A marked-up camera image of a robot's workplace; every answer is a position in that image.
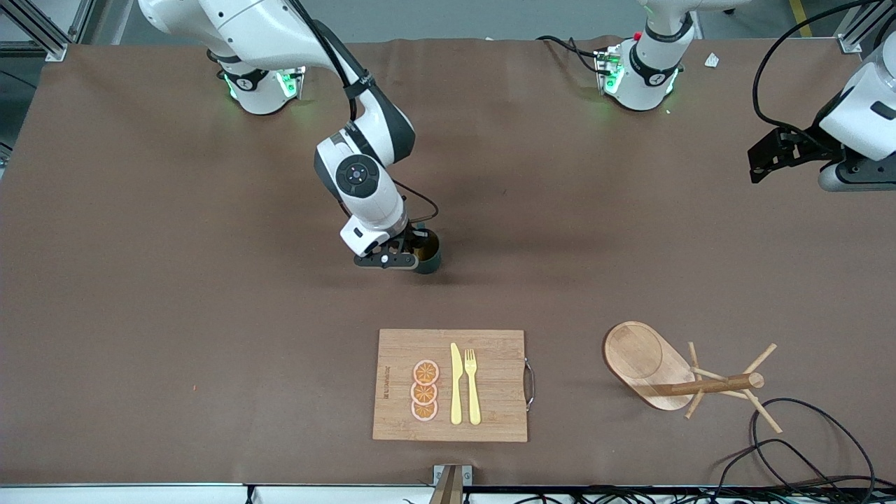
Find aluminium frame profile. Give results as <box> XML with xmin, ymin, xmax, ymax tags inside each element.
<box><xmin>0</xmin><ymin>0</ymin><xmax>95</xmax><ymax>62</ymax></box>
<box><xmin>836</xmin><ymin>0</ymin><xmax>884</xmax><ymax>54</ymax></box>

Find black left base cable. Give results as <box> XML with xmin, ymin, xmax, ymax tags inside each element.
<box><xmin>536</xmin><ymin>35</ymin><xmax>606</xmax><ymax>74</ymax></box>

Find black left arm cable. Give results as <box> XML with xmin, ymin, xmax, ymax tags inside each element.
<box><xmin>752</xmin><ymin>0</ymin><xmax>879</xmax><ymax>141</ymax></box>

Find brown post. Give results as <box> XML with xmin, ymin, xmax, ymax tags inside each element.
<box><xmin>428</xmin><ymin>466</ymin><xmax>464</xmax><ymax>504</ymax></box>

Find yellow plastic knife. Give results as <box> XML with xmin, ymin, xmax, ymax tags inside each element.
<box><xmin>450</xmin><ymin>342</ymin><xmax>463</xmax><ymax>426</ymax></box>

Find wooden cup tree stand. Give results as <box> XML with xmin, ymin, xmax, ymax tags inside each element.
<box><xmin>603</xmin><ymin>321</ymin><xmax>783</xmax><ymax>435</ymax></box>

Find black looped cable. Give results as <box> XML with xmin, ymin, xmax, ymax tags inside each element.
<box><xmin>750</xmin><ymin>398</ymin><xmax>877</xmax><ymax>499</ymax></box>
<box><xmin>713</xmin><ymin>438</ymin><xmax>844</xmax><ymax>504</ymax></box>

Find dark teal ribbed cup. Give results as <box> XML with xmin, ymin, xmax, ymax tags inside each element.
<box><xmin>408</xmin><ymin>227</ymin><xmax>442</xmax><ymax>275</ymax></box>

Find brown table cover mat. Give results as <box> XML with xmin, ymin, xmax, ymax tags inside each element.
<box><xmin>0</xmin><ymin>35</ymin><xmax>896</xmax><ymax>487</ymax></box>

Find yellow plastic fork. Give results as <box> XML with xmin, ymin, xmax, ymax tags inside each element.
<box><xmin>465</xmin><ymin>349</ymin><xmax>482</xmax><ymax>426</ymax></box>

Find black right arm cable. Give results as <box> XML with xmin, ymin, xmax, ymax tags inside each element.
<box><xmin>290</xmin><ymin>0</ymin><xmax>440</xmax><ymax>223</ymax></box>

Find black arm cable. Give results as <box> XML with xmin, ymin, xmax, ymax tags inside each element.
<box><xmin>752</xmin><ymin>0</ymin><xmax>879</xmax><ymax>141</ymax></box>
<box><xmin>290</xmin><ymin>0</ymin><xmax>440</xmax><ymax>223</ymax></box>

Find bamboo cutting board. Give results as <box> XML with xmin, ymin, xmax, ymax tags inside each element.
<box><xmin>372</xmin><ymin>328</ymin><xmax>536</xmax><ymax>443</ymax></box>

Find black cables along table edge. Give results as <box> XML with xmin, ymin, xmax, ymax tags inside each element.
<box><xmin>402</xmin><ymin>486</ymin><xmax>896</xmax><ymax>504</ymax></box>

